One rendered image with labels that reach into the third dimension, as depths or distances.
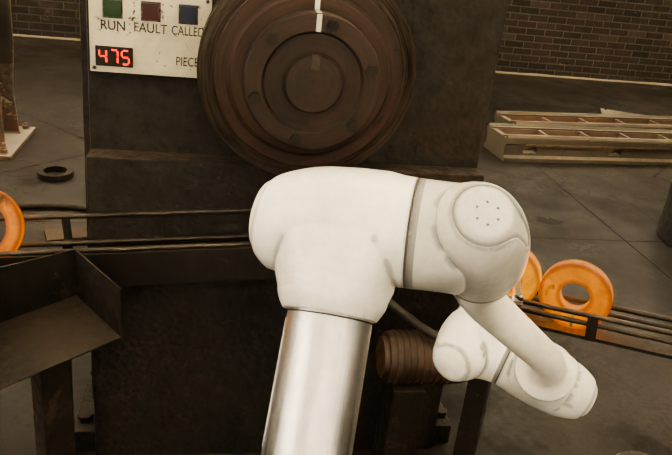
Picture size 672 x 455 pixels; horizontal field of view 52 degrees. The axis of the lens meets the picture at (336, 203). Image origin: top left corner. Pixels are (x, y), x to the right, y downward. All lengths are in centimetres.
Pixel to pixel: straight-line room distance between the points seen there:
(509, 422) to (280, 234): 171
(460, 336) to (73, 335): 76
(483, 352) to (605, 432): 125
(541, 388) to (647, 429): 134
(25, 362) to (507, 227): 101
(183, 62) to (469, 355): 89
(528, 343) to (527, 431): 129
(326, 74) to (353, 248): 71
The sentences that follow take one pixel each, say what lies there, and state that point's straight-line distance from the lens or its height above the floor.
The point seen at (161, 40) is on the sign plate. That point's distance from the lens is 163.
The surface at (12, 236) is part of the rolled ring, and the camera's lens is 173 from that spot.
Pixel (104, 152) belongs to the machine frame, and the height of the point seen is 87.
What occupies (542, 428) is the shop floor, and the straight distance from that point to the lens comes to 242.
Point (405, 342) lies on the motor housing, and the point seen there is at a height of 53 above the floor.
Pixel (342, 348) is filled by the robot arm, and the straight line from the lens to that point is 78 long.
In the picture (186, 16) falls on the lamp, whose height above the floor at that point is 120.
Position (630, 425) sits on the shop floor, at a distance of 258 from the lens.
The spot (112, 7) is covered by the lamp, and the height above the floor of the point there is 120.
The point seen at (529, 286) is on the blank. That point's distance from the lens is 163.
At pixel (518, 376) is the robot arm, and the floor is 73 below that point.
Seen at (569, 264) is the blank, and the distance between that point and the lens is 159.
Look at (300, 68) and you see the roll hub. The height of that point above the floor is 115.
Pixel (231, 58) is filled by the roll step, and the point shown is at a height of 114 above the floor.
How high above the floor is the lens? 143
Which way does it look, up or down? 22 degrees down
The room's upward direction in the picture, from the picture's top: 6 degrees clockwise
